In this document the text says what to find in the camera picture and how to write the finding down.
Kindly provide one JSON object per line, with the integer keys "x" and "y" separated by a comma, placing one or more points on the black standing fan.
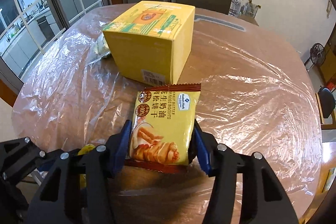
{"x": 317, "y": 56}

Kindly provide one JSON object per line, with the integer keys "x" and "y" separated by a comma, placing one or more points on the white green snack packet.
{"x": 99, "y": 50}

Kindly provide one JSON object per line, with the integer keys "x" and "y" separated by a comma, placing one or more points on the yellow cardboard box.
{"x": 151, "y": 41}

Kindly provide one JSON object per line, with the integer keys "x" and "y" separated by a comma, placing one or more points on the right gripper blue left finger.
{"x": 120, "y": 147}

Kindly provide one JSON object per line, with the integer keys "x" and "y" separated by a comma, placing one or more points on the black office chair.
{"x": 327, "y": 101}

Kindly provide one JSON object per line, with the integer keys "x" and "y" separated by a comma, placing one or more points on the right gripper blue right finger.
{"x": 203, "y": 148}

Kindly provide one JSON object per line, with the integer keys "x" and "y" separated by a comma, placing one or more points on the yellow biscuit packet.
{"x": 162, "y": 127}

